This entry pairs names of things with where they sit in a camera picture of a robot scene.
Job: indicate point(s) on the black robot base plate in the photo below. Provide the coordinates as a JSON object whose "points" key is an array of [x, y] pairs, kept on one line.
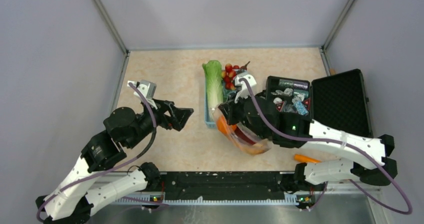
{"points": [[229, 186]]}

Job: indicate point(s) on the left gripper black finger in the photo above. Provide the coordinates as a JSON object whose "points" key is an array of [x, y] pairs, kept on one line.
{"points": [[182, 113], [174, 123]]}

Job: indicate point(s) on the orange handled tool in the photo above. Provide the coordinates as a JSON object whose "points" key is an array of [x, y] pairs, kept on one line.
{"points": [[305, 159]]}

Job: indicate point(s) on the blue green chip row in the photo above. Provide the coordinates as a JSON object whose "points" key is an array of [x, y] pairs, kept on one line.
{"points": [[284, 83]]}

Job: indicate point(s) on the clear zip bag pink dots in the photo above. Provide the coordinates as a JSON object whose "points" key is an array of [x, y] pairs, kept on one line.
{"points": [[242, 133]]}

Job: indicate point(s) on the clear round dealer button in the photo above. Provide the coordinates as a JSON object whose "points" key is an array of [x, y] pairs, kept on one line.
{"points": [[289, 108]]}

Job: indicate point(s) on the black poker chip case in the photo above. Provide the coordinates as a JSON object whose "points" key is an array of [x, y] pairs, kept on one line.
{"points": [[337, 101]]}

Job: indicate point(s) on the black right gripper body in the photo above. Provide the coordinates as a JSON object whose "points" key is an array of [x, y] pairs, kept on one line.
{"points": [[242, 116]]}

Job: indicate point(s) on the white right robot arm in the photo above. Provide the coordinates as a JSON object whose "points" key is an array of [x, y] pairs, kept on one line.
{"points": [[357, 158]]}

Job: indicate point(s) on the light blue chip stack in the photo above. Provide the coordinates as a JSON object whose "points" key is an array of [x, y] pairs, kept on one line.
{"points": [[300, 108]]}

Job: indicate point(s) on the green white toy cabbage stalk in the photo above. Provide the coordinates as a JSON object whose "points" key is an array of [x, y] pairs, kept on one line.
{"points": [[213, 82]]}

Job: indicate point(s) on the light blue plastic basket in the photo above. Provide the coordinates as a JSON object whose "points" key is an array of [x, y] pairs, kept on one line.
{"points": [[215, 118]]}

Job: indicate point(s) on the purple chip row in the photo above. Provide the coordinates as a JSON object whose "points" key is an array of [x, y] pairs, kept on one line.
{"points": [[300, 85]]}

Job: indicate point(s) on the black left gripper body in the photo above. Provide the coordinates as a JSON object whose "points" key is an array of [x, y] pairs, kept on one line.
{"points": [[147, 126]]}

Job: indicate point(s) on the dark red toy eggplant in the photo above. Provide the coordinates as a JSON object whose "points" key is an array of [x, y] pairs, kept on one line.
{"points": [[248, 140]]}

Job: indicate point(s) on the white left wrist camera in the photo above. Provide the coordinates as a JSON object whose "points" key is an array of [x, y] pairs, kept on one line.
{"points": [[144, 90]]}

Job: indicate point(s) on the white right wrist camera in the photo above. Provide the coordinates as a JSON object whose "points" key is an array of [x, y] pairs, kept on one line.
{"points": [[244, 83]]}

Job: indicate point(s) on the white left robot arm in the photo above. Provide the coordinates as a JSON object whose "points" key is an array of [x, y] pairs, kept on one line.
{"points": [[75, 199]]}

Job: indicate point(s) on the black red all-in triangle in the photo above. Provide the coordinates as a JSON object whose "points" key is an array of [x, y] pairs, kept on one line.
{"points": [[280, 106]]}

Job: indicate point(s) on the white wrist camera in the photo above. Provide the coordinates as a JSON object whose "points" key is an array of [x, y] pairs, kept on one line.
{"points": [[144, 90], [244, 83]]}

